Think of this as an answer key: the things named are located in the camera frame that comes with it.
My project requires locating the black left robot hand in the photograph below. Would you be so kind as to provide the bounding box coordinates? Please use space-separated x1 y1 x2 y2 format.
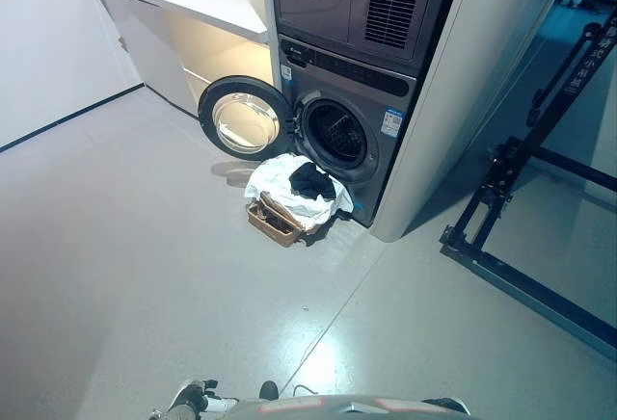
168 378 241 415

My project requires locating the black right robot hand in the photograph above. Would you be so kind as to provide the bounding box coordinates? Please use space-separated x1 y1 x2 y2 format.
423 397 471 417

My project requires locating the white cloth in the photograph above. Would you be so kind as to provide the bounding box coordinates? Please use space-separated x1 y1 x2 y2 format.
243 152 356 231

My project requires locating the black cloth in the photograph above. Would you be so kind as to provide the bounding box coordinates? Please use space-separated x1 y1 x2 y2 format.
287 162 337 201

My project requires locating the brown wicker laundry basket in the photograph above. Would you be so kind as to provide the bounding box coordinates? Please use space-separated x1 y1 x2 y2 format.
245 191 338 249

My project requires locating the grey front-load washing machine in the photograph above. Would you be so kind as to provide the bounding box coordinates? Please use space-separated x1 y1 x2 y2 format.
277 33 418 227

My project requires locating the round washing machine door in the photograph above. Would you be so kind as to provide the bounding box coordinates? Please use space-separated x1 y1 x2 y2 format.
197 75 298 164

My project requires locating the grey robot torso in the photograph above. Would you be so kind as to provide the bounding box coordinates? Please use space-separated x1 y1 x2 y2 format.
230 393 471 420

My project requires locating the blue white energy label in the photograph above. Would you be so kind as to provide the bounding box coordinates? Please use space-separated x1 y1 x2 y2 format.
382 109 404 138

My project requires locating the white counter cabinet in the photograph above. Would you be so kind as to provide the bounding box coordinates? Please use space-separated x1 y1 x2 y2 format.
87 0 272 118

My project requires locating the grey dryer with vent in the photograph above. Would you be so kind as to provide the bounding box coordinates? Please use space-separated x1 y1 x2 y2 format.
268 0 469 66

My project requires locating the black metal gantry frame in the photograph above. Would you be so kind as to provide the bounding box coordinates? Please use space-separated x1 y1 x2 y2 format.
438 19 617 359

